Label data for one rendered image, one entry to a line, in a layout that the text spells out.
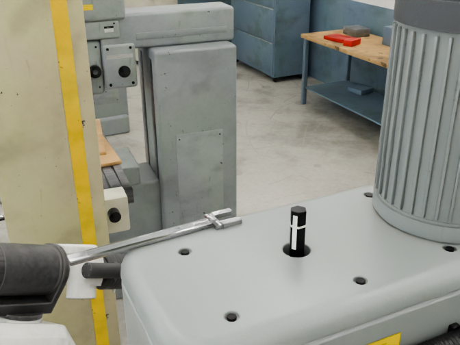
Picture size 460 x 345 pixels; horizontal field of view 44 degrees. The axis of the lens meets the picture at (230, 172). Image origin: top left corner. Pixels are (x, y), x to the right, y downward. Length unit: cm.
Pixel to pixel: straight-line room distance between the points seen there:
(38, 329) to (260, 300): 48
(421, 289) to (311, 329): 16
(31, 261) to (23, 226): 156
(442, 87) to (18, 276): 71
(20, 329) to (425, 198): 67
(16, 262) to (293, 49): 741
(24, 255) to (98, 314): 190
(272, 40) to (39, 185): 594
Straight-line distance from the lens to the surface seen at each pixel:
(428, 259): 78
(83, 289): 131
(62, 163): 248
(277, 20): 801
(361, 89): 706
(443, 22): 72
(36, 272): 103
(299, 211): 73
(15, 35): 231
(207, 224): 80
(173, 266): 73
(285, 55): 818
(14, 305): 104
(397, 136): 80
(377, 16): 726
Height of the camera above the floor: 230
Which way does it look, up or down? 25 degrees down
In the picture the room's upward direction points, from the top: straight up
